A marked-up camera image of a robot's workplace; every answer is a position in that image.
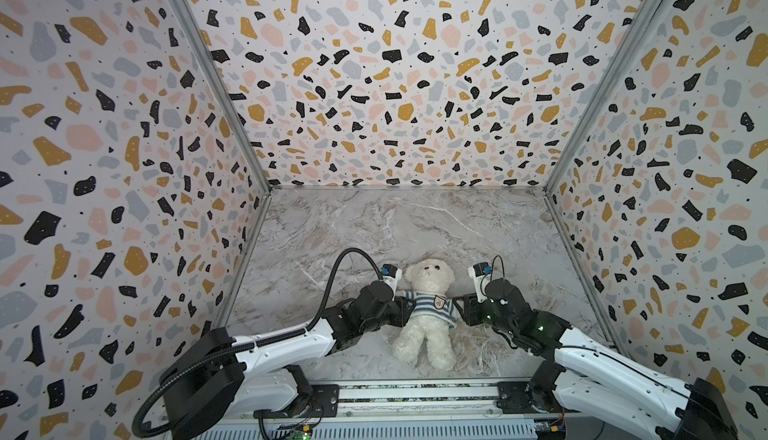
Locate white fluffy teddy bear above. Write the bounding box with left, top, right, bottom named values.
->
left=393, top=258, right=456, bottom=371

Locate blue white striped knit sweater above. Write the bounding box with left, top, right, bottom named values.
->
left=403, top=291, right=458, bottom=328

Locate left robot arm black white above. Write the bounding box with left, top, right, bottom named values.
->
left=161, top=281, right=415, bottom=439

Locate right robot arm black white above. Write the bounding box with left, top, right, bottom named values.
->
left=458, top=276, right=738, bottom=439

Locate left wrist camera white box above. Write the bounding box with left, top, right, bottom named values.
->
left=381, top=264, right=403, bottom=292

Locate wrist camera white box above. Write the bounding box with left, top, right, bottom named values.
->
left=381, top=264, right=403, bottom=292
left=468, top=262, right=492, bottom=302

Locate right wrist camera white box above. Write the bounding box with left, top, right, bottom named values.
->
left=468, top=262, right=492, bottom=302

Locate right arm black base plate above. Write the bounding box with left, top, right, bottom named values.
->
left=496, top=379, right=570, bottom=415

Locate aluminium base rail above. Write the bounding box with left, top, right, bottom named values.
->
left=179, top=378, right=607, bottom=440

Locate left black corrugated cable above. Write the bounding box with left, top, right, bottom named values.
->
left=131, top=247, right=385, bottom=439

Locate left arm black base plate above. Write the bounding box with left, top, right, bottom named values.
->
left=262, top=384, right=340, bottom=421

